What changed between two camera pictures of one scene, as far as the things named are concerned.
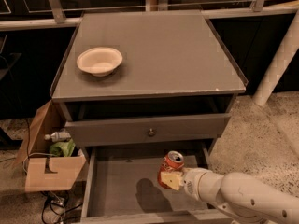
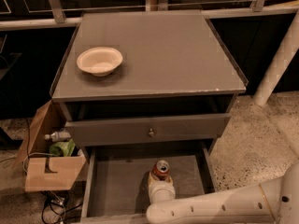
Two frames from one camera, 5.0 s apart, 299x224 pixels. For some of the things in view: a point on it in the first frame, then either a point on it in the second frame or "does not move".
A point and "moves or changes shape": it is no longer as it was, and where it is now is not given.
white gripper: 192,181 -> 161,188
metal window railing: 159,2 does not move
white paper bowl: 99,61 does not move
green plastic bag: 62,148 does not move
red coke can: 173,161 moves or changes shape
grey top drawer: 148,130 does not move
